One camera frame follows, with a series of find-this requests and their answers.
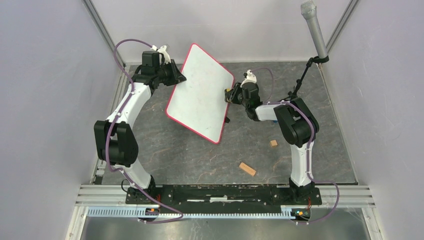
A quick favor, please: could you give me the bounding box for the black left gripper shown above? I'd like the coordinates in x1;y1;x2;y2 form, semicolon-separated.
155;59;187;87

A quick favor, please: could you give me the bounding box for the pink framed whiteboard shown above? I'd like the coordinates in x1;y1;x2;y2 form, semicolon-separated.
165;43;235;144

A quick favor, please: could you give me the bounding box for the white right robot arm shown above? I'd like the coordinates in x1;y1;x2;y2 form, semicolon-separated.
224;82;319;204

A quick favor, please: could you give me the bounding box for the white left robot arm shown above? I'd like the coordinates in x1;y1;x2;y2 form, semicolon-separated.
93;49;186;204

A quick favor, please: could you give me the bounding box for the small wooden cube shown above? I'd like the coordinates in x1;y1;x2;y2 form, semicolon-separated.
269;140;278;148

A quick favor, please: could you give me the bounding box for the long wooden block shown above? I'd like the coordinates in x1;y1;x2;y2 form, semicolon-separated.
239;162;257;177

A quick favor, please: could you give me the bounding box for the black tripod mic stand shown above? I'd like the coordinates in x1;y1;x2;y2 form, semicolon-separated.
282;56;330;101

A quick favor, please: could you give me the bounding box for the silver microphone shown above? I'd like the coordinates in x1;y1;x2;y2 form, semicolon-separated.
300;0;328;59

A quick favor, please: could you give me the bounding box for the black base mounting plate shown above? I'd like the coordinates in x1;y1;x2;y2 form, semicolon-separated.
125;184;323;216

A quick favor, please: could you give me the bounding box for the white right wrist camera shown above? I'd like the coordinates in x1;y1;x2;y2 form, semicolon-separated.
240;69;257;87

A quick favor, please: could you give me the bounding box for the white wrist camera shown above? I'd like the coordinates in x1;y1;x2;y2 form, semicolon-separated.
150;44;171;65
240;69;257;87

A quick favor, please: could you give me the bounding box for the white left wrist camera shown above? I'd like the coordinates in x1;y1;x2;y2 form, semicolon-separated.
150;44;171;65

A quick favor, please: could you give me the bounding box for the aluminium rail frame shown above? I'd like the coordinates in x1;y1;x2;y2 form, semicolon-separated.
65;184;384;240

